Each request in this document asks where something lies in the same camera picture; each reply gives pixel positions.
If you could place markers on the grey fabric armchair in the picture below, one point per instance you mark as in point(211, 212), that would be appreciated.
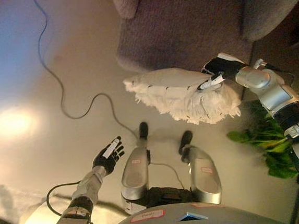
point(184, 30)

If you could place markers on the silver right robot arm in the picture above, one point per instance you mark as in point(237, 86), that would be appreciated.
point(276, 95)

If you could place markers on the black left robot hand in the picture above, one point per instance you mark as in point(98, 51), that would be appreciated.
point(106, 159)

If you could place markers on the silver right robot leg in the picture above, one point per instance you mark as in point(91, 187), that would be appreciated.
point(204, 172)

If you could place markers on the beige fringed pillow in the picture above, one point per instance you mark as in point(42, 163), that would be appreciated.
point(168, 89)

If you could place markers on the green leafy plant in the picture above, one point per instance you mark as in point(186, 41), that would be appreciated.
point(273, 145)

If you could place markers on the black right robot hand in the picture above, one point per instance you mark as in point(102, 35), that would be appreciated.
point(224, 67)

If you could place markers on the grey robot torso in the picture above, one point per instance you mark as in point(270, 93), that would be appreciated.
point(190, 223)

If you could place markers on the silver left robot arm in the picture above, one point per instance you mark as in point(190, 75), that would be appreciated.
point(81, 201)

